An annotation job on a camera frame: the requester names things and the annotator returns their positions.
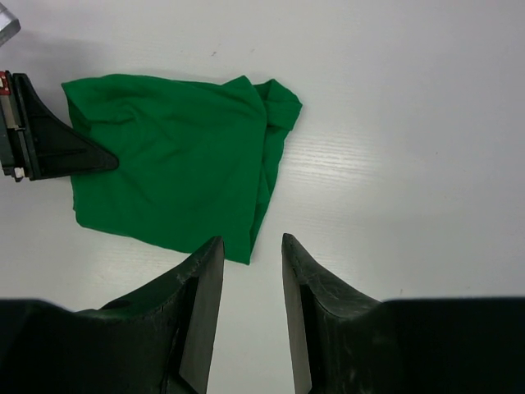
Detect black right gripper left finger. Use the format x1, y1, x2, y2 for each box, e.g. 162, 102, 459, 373
77, 236, 225, 393

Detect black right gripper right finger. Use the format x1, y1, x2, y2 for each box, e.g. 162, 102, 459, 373
281, 234, 394, 393

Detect green t-shirt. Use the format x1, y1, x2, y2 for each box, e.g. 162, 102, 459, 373
62, 75, 302, 264

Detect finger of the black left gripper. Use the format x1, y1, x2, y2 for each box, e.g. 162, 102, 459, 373
11, 73, 119, 181

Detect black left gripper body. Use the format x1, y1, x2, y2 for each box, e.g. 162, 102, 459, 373
1, 71, 25, 181

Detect aluminium table edge rail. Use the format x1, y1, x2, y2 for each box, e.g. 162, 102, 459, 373
0, 3, 21, 46

